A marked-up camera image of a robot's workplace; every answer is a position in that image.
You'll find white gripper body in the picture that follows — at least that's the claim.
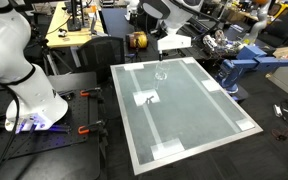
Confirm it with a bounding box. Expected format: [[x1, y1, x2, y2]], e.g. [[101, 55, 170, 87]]
[[156, 34, 193, 52]]

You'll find clear drinking glass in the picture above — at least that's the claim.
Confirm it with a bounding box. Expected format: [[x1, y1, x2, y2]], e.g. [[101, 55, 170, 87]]
[[154, 60, 171, 82]]

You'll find yellow cable reel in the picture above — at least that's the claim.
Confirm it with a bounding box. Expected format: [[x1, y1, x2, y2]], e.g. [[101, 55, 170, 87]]
[[135, 31, 149, 50]]

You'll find wooden desk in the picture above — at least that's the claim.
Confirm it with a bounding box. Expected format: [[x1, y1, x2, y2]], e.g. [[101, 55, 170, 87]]
[[45, 1, 106, 49]]

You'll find black office chair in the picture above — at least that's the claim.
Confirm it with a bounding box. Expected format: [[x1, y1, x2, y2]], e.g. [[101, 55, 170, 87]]
[[76, 35, 126, 84]]

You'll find metal robot hand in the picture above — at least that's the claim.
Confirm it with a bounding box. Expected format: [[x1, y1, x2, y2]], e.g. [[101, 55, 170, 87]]
[[201, 29, 229, 52]]

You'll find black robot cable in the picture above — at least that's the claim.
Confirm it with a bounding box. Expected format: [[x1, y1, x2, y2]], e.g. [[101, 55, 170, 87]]
[[0, 81, 25, 180]]

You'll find small white tape patch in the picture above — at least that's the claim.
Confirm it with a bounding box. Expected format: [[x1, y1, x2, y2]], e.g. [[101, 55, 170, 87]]
[[201, 79, 222, 93], [123, 62, 145, 72], [181, 57, 196, 65], [235, 119, 256, 132]]

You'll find black tripod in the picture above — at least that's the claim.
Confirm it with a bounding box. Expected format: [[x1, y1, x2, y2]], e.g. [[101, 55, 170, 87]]
[[39, 39, 74, 76]]

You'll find black optical breadboard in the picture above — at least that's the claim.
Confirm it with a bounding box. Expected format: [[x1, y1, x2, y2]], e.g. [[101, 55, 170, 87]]
[[0, 71, 100, 165]]

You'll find black monitor stand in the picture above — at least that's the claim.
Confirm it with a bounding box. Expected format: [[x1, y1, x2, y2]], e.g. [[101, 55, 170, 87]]
[[66, 0, 85, 33]]

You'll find long white tape strip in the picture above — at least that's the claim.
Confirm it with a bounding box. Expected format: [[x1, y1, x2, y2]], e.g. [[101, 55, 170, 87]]
[[178, 60, 242, 134], [129, 69, 163, 145]]

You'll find orange black clamp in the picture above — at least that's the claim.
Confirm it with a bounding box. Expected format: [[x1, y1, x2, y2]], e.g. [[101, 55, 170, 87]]
[[79, 87, 105, 103], [77, 119, 107, 137]]

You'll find white power adapter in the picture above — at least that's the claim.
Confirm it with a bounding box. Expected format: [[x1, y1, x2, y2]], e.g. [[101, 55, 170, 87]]
[[272, 104, 284, 118]]

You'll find red floor cable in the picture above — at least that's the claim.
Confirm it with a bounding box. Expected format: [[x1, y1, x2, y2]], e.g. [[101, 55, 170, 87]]
[[270, 127, 288, 141]]

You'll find cardboard box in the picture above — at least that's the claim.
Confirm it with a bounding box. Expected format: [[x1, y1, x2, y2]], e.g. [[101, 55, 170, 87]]
[[272, 45, 288, 61]]

